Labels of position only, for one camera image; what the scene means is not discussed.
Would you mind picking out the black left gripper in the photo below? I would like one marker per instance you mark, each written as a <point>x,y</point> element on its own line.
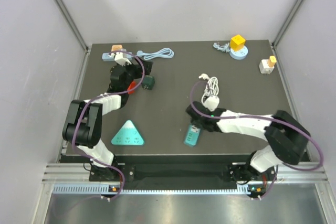
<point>137,68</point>

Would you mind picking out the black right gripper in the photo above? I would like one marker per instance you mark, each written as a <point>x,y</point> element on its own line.
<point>195,122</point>

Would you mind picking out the red cube plug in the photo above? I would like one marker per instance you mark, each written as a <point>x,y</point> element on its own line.
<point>131,87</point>

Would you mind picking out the dark green cube plug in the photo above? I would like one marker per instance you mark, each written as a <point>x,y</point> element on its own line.
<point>148,82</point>

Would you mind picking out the teal power strip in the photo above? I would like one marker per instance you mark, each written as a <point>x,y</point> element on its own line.
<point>192,135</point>

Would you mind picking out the teal triangular socket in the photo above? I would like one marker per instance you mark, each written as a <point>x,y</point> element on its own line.
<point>128,135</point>

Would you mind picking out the round light blue socket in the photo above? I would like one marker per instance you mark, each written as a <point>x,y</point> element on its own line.
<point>240,54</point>

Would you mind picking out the yellow cube plug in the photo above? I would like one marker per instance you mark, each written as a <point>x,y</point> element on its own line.
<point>237,42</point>

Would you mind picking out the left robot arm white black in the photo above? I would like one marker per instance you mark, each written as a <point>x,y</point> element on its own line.
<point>84,119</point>

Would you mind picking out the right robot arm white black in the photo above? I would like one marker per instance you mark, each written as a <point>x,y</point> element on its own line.
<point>287,139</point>

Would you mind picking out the orange cube plug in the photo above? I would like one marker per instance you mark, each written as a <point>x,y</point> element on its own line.
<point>116,47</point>

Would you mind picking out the white cube socket adapter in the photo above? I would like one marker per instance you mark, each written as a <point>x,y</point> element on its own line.
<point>265,68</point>

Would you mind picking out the small orange plug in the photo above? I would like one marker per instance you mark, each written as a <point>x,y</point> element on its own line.
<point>271,61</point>

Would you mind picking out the light blue power strip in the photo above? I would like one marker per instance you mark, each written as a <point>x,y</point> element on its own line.
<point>107,57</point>

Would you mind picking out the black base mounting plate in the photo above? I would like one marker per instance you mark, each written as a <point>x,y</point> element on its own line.
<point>225,172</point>

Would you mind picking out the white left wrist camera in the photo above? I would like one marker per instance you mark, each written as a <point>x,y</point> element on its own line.
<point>119,57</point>

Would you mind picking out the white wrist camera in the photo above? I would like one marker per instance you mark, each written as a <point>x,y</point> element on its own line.
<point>211,102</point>
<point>119,57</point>

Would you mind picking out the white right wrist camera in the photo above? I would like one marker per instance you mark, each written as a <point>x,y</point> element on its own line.
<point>211,102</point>

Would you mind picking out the light blue cable duct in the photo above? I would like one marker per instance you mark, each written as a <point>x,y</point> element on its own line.
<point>105,189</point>

